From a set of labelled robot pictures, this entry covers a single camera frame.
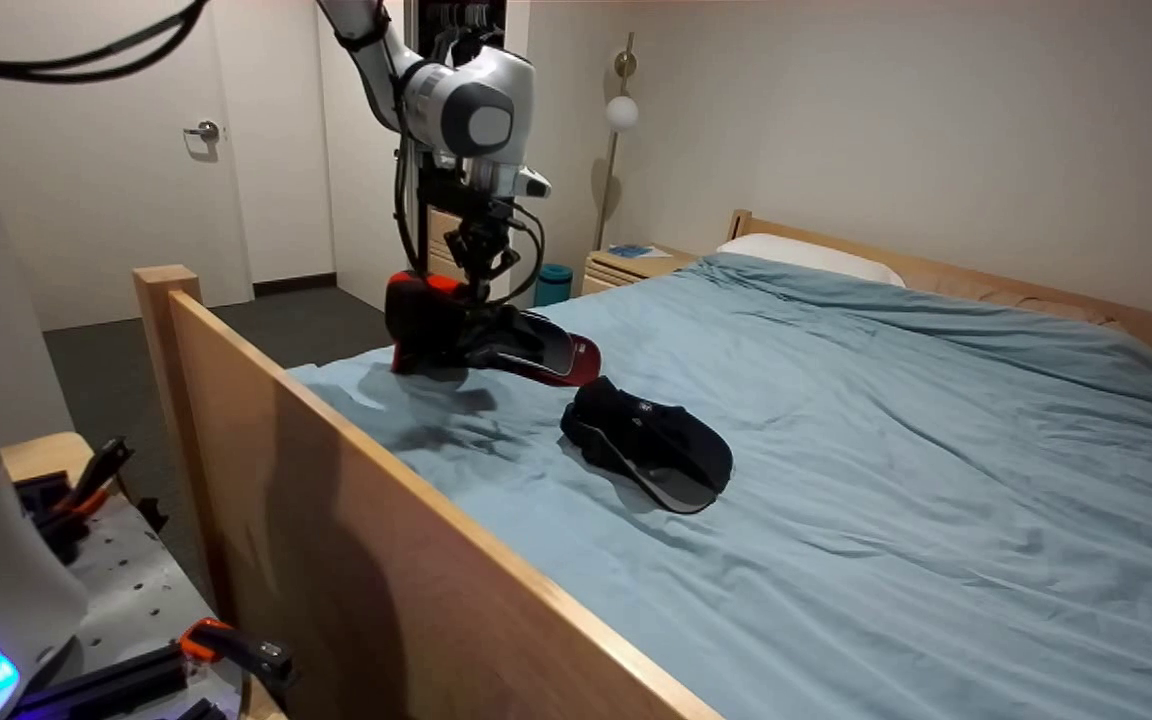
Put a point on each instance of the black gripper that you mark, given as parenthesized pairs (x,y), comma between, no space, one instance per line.
(469,215)

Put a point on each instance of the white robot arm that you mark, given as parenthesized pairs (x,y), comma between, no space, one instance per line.
(469,105)

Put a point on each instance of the teal bin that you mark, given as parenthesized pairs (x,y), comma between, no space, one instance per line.
(552,280)

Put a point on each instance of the wooden nightstand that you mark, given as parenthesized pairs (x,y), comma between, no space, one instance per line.
(623,270)

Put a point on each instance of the blue book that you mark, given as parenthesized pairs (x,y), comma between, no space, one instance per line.
(631,250)

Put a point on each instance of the black shoe near edge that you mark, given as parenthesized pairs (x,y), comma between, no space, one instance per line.
(650,442)

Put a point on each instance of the hanging clothes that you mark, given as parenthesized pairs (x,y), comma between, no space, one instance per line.
(462,18)

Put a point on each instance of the wooden bed footboard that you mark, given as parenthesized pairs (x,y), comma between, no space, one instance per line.
(339,534)

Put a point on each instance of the white pillow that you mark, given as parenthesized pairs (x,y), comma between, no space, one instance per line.
(800,252)

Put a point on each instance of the white door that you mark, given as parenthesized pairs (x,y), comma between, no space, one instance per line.
(111,175)

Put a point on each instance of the black orange clamp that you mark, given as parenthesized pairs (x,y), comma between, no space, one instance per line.
(84,499)
(238,648)

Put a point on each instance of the wooden block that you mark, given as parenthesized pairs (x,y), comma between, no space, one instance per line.
(44,452)

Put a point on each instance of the light blue bed sheet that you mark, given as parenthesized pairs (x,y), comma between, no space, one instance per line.
(898,506)

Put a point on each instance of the black bar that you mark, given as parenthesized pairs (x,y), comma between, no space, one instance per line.
(101,681)

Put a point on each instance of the wooden bed headboard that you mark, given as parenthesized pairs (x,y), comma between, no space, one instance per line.
(1057,302)

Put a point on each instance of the wall lamp with round bulb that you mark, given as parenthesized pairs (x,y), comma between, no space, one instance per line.
(623,111)

